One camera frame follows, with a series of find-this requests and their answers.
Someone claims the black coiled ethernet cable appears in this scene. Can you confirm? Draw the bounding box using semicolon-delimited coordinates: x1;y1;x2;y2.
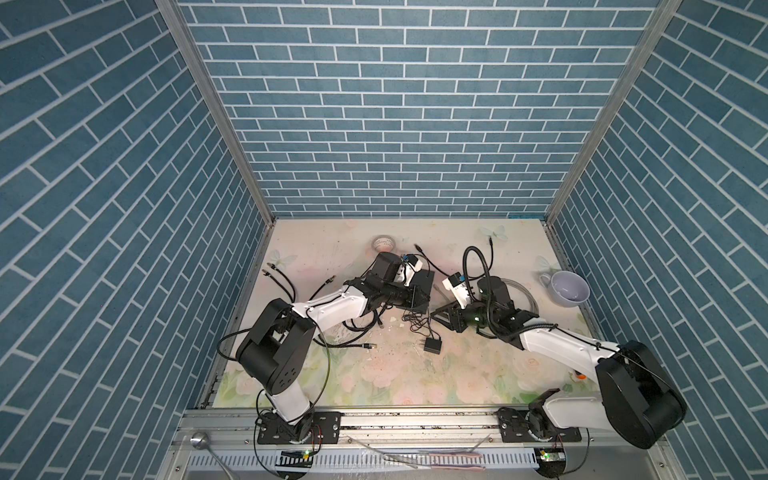
313;275;385;350

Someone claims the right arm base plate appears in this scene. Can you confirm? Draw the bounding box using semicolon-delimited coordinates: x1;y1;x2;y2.
495;407;582;443

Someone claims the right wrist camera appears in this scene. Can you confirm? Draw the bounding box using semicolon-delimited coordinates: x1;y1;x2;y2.
442;272;473;310

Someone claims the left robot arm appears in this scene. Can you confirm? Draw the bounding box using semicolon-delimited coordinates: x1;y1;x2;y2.
235;252;435;425

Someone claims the grey coiled ethernet cable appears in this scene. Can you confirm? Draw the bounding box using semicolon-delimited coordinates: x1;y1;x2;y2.
497;277;540;316

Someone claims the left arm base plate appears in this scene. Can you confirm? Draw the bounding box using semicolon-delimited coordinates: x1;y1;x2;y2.
256;411;342;445

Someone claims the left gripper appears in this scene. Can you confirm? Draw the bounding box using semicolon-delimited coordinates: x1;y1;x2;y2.
379;282;432;308

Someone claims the long black cable pair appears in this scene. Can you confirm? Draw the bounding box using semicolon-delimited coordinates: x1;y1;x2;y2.
215;262;298;362

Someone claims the black network switch box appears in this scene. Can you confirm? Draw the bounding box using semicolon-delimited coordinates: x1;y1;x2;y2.
391;270;435;313

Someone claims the aluminium mounting rail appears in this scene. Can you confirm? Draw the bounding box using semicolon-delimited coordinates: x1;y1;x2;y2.
158;406;684;479

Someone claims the lavender ceramic mug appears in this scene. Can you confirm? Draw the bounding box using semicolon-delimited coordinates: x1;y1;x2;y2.
539;271;591;308

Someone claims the black power adapter with cord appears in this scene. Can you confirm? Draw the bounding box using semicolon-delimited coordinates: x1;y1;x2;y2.
402;310;442;355

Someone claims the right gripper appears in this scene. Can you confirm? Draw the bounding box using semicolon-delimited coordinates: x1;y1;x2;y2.
429;298;497;333

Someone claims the clear tape roll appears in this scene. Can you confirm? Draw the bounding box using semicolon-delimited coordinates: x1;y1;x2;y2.
371;235;397;253

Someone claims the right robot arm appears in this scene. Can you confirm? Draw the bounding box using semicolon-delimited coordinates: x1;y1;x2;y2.
432;273;688;449

